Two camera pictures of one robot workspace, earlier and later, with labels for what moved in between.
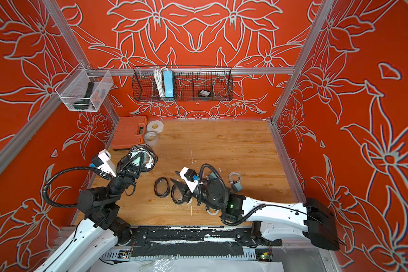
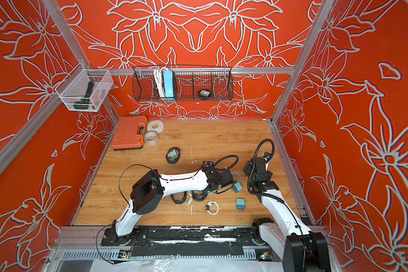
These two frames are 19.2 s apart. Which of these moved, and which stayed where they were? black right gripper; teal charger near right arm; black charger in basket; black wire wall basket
Moved: black right gripper
Stayed: black charger in basket; teal charger near right arm; black wire wall basket
